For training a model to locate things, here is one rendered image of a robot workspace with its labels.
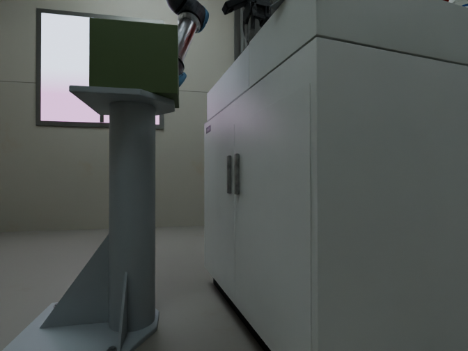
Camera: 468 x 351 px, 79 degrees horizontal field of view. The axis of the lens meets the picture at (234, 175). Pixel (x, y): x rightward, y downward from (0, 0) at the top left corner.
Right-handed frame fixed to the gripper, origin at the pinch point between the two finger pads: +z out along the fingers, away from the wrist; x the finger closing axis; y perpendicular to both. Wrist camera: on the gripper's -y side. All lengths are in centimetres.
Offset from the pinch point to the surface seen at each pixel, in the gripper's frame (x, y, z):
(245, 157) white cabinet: -7.7, -4.3, 41.3
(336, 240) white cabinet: -45, 1, 60
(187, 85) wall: 225, 18, -57
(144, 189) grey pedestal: 11, -35, 52
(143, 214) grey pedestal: 11, -35, 60
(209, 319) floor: 13, -11, 102
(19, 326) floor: 30, -77, 102
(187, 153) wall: 225, 18, 20
